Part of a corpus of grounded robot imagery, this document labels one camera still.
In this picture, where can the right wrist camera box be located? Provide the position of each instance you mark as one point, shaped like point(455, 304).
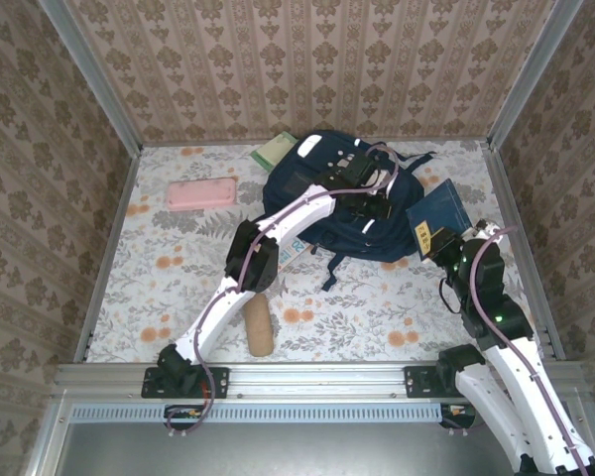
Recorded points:
point(486, 229)

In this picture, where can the navy blue backpack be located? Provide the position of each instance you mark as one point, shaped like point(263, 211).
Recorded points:
point(327, 223)

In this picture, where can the green notebook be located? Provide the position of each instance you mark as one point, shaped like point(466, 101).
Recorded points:
point(270, 151)

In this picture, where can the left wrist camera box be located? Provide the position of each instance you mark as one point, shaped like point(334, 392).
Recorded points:
point(377, 178)

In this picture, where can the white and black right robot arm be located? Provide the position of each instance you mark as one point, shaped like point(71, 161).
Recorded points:
point(525, 396)

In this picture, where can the blue thread-bound book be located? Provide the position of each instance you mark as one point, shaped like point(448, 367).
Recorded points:
point(441, 208)

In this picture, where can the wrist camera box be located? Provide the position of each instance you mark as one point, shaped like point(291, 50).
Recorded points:
point(377, 178)
point(486, 229)

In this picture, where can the pink pencil case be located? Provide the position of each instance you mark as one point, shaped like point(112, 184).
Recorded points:
point(201, 194)

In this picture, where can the grey metal sheet panel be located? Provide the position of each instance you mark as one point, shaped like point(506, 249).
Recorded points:
point(327, 451)

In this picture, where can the aluminium frame side rail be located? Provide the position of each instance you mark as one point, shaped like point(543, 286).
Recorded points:
point(104, 258)
point(525, 223)

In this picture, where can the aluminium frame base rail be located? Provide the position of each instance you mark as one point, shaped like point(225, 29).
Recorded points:
point(317, 379)

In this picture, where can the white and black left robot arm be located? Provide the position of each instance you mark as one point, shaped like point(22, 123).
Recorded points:
point(213, 317)

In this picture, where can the aluminium frame post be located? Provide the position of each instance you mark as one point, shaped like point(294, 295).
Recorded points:
point(94, 79)
point(530, 79)

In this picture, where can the tan glasses case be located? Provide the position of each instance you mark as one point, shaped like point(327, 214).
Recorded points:
point(259, 327)

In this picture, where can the floral patterned tablecloth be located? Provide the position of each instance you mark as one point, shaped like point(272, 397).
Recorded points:
point(377, 322)

